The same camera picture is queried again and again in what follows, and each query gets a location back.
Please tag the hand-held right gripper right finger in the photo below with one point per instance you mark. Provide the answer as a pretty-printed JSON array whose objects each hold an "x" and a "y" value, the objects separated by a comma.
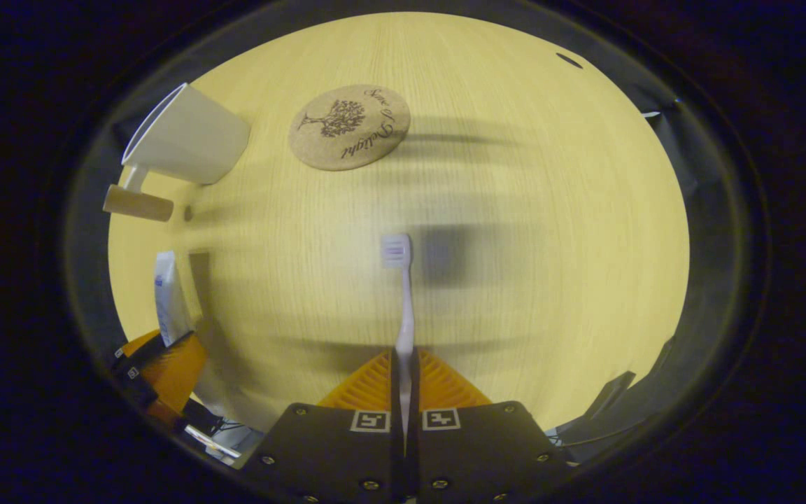
[{"x": 473, "y": 455}]

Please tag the light wooden desktop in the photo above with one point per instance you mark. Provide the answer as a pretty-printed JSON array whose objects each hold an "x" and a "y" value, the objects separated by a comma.
[{"x": 515, "y": 245}]

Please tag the round cork coaster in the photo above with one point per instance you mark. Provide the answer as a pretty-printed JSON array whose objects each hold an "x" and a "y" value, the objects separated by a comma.
[{"x": 347, "y": 147}]

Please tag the white toothbrush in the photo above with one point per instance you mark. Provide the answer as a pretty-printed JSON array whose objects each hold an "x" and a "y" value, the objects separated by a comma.
[{"x": 407, "y": 315}]

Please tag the white toothpaste tube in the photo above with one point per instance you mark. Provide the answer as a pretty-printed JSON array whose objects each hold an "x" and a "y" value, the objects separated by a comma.
[{"x": 168, "y": 301}]

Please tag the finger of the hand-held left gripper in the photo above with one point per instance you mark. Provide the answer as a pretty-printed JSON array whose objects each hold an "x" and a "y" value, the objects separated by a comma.
[{"x": 175, "y": 378}]

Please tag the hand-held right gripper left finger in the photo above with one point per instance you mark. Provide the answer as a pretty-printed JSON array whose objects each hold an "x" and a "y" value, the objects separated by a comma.
[{"x": 333, "y": 455}]

